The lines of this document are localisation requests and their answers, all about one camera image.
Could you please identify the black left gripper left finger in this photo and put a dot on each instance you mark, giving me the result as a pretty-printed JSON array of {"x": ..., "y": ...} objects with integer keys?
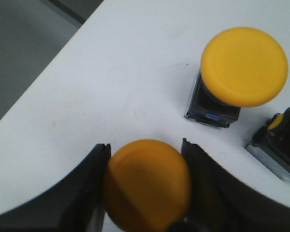
[{"x": 74, "y": 204}]

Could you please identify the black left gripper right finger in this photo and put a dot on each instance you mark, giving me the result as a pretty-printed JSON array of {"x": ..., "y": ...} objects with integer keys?
[{"x": 222, "y": 203}]

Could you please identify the yellow push button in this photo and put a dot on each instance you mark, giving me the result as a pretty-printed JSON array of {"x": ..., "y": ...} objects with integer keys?
[
  {"x": 147, "y": 187},
  {"x": 240, "y": 67}
]

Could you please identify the red push button front right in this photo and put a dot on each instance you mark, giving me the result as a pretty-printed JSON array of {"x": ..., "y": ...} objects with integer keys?
[{"x": 270, "y": 145}]

